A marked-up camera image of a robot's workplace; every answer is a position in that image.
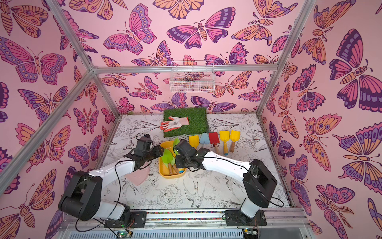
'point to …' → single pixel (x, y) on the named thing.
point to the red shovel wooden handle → (214, 138)
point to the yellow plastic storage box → (167, 168)
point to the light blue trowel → (204, 138)
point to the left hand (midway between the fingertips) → (164, 148)
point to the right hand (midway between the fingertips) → (174, 164)
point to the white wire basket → (192, 76)
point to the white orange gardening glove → (174, 123)
